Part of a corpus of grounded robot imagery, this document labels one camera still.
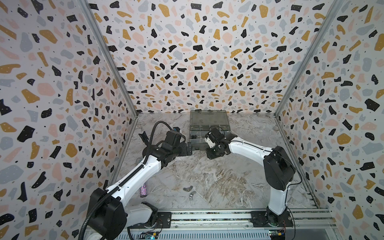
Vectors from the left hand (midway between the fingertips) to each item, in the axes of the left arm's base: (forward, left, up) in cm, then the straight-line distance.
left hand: (186, 146), depth 82 cm
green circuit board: (-39, +17, -18) cm, 46 cm away
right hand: (0, -13, -11) cm, 17 cm away
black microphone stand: (+4, +23, +2) cm, 24 cm away
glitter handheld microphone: (-19, +23, -14) cm, 33 cm away
